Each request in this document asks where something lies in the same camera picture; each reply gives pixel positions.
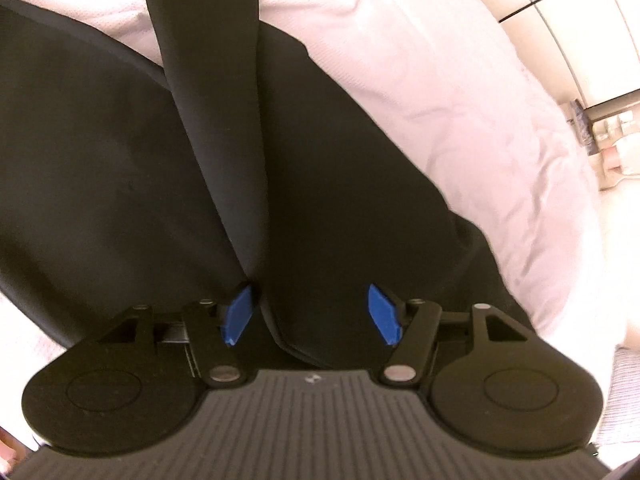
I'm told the black garment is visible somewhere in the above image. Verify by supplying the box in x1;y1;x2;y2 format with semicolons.
0;0;537;367

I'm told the white bed sheet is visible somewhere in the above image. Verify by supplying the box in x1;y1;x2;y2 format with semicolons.
0;0;632;356

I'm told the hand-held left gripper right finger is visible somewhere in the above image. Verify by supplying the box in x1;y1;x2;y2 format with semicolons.
367;283;537;389

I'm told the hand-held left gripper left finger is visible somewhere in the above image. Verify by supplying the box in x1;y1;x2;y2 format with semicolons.
95;283;259;388

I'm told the cluttered shelf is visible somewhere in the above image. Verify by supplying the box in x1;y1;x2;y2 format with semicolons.
565;97;640;191

